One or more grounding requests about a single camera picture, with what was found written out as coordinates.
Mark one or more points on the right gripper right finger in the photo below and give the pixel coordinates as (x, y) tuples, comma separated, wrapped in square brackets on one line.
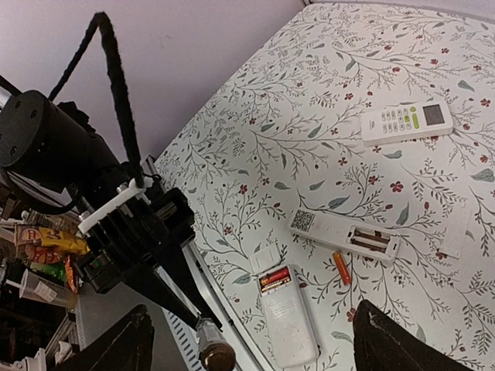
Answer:
[(380, 343)]

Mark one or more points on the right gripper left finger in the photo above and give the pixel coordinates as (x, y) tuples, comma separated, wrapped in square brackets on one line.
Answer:
[(127, 345)]

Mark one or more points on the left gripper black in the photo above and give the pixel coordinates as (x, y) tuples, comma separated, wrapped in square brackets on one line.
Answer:
[(167, 224)]

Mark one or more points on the orange AA battery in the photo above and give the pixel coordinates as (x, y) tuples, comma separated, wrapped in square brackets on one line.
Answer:
[(342, 268)]

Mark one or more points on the long white remote control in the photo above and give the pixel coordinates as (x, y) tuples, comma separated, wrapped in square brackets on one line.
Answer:
[(347, 235)]

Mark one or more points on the white battery cover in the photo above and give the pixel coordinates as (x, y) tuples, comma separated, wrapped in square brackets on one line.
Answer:
[(264, 259)]

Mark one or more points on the red gold AA battery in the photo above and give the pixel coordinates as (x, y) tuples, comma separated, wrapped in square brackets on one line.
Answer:
[(274, 285)]

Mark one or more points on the long remote battery cover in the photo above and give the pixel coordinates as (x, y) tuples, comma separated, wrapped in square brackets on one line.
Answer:
[(455, 232)]

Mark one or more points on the white remote with buttons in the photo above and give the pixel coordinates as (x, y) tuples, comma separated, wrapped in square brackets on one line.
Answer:
[(408, 121)]

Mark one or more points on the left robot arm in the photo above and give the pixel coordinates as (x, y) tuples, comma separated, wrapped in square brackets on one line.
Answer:
[(44, 150)]

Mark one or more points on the floral table mat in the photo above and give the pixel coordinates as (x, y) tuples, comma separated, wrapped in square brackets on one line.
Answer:
[(284, 133)]

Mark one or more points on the aluminium front rail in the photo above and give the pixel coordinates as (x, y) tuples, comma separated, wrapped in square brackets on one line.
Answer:
[(98, 184)]

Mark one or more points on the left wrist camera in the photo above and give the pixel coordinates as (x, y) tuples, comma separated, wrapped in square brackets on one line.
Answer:
[(119, 245)]

